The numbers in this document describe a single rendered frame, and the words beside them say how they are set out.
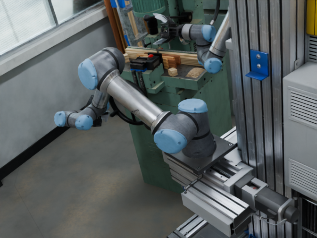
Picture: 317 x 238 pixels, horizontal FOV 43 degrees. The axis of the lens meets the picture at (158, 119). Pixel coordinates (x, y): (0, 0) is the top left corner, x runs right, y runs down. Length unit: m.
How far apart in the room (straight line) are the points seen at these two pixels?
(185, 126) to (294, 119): 0.40
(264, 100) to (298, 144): 0.21
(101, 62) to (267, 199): 0.83
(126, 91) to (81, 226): 1.37
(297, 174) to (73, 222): 1.69
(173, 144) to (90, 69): 0.44
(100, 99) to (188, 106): 0.51
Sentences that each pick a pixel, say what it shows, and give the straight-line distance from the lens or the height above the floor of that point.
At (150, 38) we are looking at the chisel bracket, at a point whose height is 1.06.
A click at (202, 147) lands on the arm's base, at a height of 0.86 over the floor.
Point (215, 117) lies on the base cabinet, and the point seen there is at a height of 0.42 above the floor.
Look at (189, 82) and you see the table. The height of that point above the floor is 0.88.
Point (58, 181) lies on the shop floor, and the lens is 3.20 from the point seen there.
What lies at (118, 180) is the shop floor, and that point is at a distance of 3.00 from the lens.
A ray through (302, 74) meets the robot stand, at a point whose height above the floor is 1.23.
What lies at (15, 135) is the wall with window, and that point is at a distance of 3.46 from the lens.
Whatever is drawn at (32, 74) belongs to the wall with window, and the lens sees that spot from 3.45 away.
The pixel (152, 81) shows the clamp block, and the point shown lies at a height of 0.91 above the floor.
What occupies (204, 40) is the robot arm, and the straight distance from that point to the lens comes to 1.93.
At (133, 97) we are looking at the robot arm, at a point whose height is 1.13.
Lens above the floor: 1.88
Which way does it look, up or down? 32 degrees down
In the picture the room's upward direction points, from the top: 12 degrees counter-clockwise
